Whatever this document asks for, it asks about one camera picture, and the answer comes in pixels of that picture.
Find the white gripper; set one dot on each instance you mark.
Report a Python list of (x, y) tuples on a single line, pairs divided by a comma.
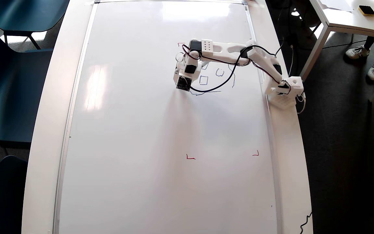
[(176, 74)]

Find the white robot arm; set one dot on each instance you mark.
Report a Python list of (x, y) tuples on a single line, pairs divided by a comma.
[(226, 48)]

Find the large white whiteboard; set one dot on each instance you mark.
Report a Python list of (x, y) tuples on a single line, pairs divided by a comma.
[(141, 130)]

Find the white paper sheet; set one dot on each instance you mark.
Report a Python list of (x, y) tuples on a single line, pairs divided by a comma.
[(336, 4)]

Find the white side table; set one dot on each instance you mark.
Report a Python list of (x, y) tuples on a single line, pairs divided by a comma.
[(346, 19)]

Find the dark blue chair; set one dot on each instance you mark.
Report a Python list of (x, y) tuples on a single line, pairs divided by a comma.
[(5, 97), (28, 16), (5, 195)]

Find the black trouser leg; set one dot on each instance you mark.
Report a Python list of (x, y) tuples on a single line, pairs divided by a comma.
[(370, 42)]

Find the black yellow eraser sponge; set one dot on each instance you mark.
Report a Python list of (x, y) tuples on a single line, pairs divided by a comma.
[(366, 10)]

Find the small wrist camera board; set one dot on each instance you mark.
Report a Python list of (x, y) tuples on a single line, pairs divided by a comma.
[(184, 83)]

